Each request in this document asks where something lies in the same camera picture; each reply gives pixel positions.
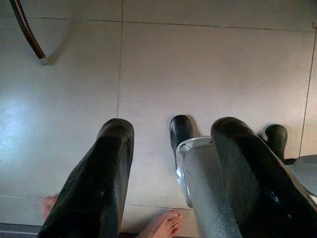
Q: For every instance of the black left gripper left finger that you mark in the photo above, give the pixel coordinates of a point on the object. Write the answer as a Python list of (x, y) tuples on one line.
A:
[(99, 173)]

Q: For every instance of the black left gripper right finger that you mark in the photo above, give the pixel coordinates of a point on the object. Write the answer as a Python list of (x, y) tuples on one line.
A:
[(252, 186)]

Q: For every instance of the person's bare foot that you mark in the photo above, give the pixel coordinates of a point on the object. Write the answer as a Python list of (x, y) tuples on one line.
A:
[(168, 223), (48, 205)]

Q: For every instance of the brown grey floor mat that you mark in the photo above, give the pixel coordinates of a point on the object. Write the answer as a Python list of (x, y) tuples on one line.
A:
[(15, 231)]

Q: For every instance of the dark wooden chair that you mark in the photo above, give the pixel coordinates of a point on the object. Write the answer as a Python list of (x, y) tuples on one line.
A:
[(28, 32)]

